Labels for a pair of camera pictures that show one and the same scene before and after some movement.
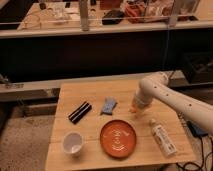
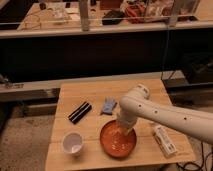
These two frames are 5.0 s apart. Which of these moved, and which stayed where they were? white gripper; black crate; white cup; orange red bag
Moved: white gripper
Stayed: orange red bag; black crate; white cup
